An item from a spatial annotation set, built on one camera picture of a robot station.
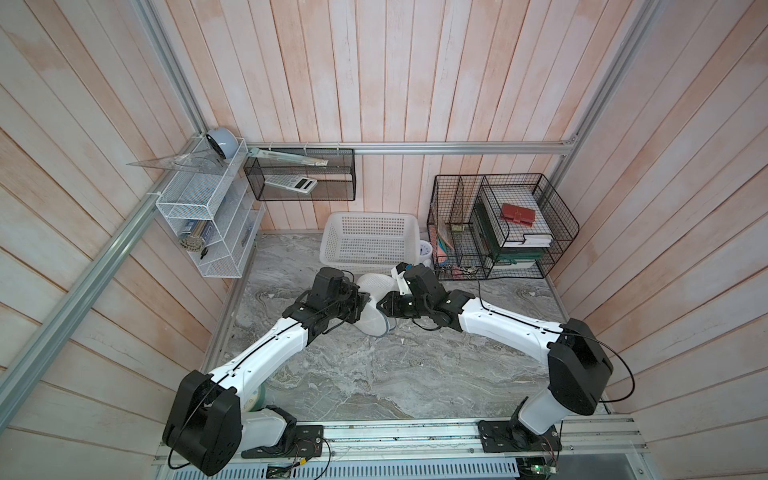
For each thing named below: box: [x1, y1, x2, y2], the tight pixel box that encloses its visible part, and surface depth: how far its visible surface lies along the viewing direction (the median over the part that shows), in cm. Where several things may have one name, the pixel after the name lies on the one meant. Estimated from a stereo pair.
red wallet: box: [500, 203, 536, 227], surface depth 97 cm
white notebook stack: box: [481, 185, 553, 248], surface depth 97 cm
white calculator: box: [265, 175, 318, 194], surface depth 100 cm
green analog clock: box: [244, 383, 266, 412], surface depth 80 cm
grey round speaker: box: [206, 127, 239, 160], surface depth 85 cm
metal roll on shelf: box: [179, 219, 213, 252], surface depth 78 cm
